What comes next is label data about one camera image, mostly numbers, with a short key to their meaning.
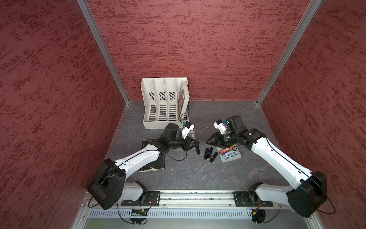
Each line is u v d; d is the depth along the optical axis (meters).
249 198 0.66
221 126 0.73
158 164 0.84
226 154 0.88
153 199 0.74
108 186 0.41
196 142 0.77
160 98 1.14
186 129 0.72
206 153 0.90
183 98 0.90
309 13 0.73
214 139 0.69
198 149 0.78
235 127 0.61
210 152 0.90
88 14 0.73
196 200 0.75
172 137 0.65
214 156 0.89
